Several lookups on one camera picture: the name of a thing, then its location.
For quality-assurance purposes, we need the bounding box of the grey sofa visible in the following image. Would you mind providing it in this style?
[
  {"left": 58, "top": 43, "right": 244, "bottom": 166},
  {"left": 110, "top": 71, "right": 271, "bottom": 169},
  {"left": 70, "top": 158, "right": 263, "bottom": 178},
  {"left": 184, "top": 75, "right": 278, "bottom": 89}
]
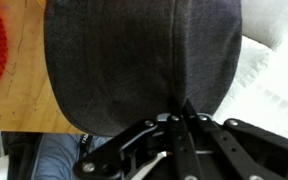
[{"left": 214, "top": 0, "right": 288, "bottom": 138}]

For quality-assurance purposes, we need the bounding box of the black hat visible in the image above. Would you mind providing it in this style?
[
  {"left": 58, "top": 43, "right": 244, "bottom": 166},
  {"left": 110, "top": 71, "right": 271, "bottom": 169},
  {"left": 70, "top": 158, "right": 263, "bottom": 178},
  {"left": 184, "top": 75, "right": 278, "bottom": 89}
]
[{"left": 44, "top": 0, "right": 242, "bottom": 136}]

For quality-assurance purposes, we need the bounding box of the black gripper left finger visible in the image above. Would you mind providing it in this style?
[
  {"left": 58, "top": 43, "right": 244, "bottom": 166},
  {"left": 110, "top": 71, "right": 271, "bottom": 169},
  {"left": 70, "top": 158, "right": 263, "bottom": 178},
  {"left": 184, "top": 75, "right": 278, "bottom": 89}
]
[{"left": 73, "top": 114, "right": 198, "bottom": 180}]

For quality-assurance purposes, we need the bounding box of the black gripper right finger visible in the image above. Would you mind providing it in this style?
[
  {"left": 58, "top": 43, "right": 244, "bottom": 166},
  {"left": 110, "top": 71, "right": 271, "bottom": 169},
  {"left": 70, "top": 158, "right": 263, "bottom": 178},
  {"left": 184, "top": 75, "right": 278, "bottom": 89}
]
[{"left": 183, "top": 102, "right": 288, "bottom": 180}]

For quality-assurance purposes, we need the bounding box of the wooden side table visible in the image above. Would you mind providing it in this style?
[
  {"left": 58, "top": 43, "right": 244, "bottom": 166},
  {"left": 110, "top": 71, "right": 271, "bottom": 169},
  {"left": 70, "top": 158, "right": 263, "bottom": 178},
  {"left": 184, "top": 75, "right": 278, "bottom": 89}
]
[{"left": 0, "top": 0, "right": 80, "bottom": 134}]

